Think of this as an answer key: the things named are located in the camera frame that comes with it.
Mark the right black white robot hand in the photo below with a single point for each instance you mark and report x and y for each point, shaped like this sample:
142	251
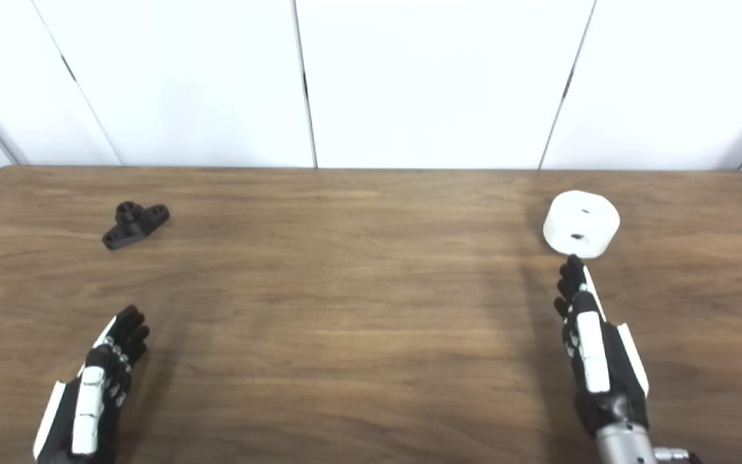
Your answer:
593	354

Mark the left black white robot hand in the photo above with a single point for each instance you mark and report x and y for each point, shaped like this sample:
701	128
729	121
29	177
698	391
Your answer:
87	399

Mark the round white plastic piece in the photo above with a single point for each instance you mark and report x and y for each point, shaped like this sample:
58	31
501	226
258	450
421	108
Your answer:
593	222

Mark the black plastic holder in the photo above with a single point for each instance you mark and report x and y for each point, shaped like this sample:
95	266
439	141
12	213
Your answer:
131	227

